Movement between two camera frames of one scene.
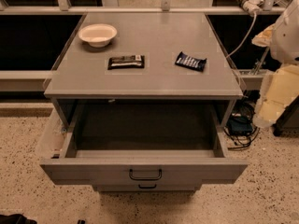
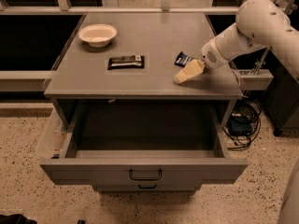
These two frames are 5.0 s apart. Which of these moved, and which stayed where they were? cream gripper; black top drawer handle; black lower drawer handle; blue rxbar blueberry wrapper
Moved: cream gripper
Stayed: black top drawer handle; black lower drawer handle; blue rxbar blueberry wrapper
